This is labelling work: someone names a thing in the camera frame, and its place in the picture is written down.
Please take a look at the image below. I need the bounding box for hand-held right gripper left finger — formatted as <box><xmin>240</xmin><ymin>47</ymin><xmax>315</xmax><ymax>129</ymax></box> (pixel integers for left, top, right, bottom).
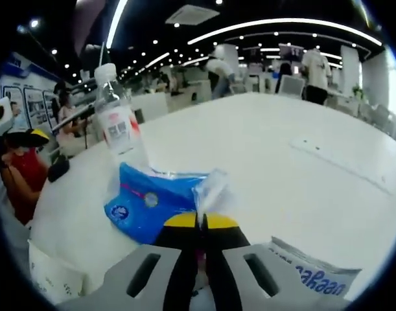
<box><xmin>58</xmin><ymin>213</ymin><xmax>199</xmax><ymax>311</ymax></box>

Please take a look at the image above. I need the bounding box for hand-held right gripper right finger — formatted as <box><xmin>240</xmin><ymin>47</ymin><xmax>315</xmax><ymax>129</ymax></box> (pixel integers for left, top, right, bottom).
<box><xmin>204</xmin><ymin>211</ymin><xmax>351</xmax><ymax>311</ymax></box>

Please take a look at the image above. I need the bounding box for wet wipes pack blue oval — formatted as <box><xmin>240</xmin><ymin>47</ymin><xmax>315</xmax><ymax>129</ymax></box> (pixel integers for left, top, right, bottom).
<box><xmin>266</xmin><ymin>235</ymin><xmax>363</xmax><ymax>298</ymax></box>

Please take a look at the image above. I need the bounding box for blue tissue pack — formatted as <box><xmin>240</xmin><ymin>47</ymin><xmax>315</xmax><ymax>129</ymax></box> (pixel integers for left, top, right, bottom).
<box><xmin>102</xmin><ymin>161</ymin><xmax>238</xmax><ymax>246</ymax></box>

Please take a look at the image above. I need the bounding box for clear plastic bottle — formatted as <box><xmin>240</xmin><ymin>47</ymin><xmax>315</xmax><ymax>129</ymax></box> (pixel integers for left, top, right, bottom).
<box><xmin>93</xmin><ymin>63</ymin><xmax>150</xmax><ymax>170</ymax></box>

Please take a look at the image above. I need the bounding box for person's red shirt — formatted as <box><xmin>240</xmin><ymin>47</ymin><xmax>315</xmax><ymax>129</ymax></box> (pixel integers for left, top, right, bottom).
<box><xmin>8</xmin><ymin>149</ymin><xmax>50</xmax><ymax>226</ymax></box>

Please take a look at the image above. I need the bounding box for small black object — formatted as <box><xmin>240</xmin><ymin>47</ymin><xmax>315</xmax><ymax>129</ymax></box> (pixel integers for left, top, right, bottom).
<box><xmin>47</xmin><ymin>155</ymin><xmax>71</xmax><ymax>183</ymax></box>

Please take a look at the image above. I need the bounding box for white office chair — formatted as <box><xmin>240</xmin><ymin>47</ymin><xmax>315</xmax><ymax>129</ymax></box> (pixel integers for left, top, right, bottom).
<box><xmin>277</xmin><ymin>76</ymin><xmax>306</xmax><ymax>98</ymax></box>

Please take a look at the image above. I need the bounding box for ceiling air vent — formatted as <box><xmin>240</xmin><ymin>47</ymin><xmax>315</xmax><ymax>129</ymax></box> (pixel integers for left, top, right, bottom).
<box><xmin>165</xmin><ymin>4</ymin><xmax>220</xmax><ymax>26</ymax></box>

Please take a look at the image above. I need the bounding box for blue wall display board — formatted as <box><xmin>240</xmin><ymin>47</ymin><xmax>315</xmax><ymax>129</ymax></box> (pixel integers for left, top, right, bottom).
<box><xmin>0</xmin><ymin>52</ymin><xmax>62</xmax><ymax>131</ymax></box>

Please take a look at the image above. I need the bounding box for white table cable flap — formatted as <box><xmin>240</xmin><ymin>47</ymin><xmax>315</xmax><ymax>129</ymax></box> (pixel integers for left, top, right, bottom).
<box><xmin>288</xmin><ymin>135</ymin><xmax>393</xmax><ymax>196</ymax></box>

